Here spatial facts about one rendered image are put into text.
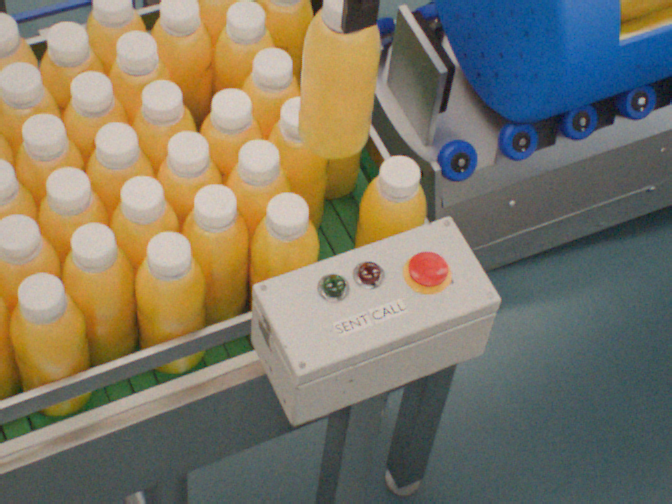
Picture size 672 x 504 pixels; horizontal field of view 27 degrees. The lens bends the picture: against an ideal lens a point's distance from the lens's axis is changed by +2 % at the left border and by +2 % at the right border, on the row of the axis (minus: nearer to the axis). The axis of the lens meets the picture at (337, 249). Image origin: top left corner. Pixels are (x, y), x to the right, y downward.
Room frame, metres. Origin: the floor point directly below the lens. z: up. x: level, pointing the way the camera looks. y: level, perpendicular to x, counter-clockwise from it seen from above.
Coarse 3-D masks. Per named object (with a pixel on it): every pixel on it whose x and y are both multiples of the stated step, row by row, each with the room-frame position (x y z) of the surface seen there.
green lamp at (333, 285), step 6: (330, 276) 0.65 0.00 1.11; (336, 276) 0.65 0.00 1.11; (324, 282) 0.64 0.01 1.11; (330, 282) 0.64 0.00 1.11; (336, 282) 0.64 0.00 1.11; (342, 282) 0.65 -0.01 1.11; (324, 288) 0.64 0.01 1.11; (330, 288) 0.64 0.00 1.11; (336, 288) 0.64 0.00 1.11; (342, 288) 0.64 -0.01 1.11; (330, 294) 0.63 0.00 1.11; (336, 294) 0.64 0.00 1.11; (342, 294) 0.64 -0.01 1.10
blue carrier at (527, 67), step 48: (480, 0) 1.04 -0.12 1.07; (528, 0) 0.98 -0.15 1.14; (576, 0) 0.95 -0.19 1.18; (480, 48) 1.03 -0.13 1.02; (528, 48) 0.96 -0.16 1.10; (576, 48) 0.93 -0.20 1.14; (624, 48) 0.95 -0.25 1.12; (480, 96) 1.01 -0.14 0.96; (528, 96) 0.94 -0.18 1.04; (576, 96) 0.93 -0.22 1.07
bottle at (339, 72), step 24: (312, 24) 0.80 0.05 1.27; (312, 48) 0.78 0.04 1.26; (336, 48) 0.77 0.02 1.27; (360, 48) 0.78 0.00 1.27; (312, 72) 0.77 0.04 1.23; (336, 72) 0.77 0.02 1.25; (360, 72) 0.77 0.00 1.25; (312, 96) 0.77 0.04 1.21; (336, 96) 0.77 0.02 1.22; (360, 96) 0.77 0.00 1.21; (312, 120) 0.77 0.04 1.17; (336, 120) 0.77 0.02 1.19; (360, 120) 0.77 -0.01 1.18; (312, 144) 0.77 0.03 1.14; (336, 144) 0.77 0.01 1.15; (360, 144) 0.78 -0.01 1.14
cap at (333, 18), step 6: (324, 0) 0.79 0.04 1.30; (330, 0) 0.79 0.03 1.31; (336, 0) 0.79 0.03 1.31; (342, 0) 0.79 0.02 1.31; (324, 6) 0.79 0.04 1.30; (330, 6) 0.78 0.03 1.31; (336, 6) 0.78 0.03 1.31; (342, 6) 0.78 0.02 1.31; (324, 12) 0.79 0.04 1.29; (330, 12) 0.78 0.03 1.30; (336, 12) 0.78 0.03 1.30; (342, 12) 0.78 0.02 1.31; (330, 18) 0.78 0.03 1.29; (336, 18) 0.78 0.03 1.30; (336, 24) 0.78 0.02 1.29
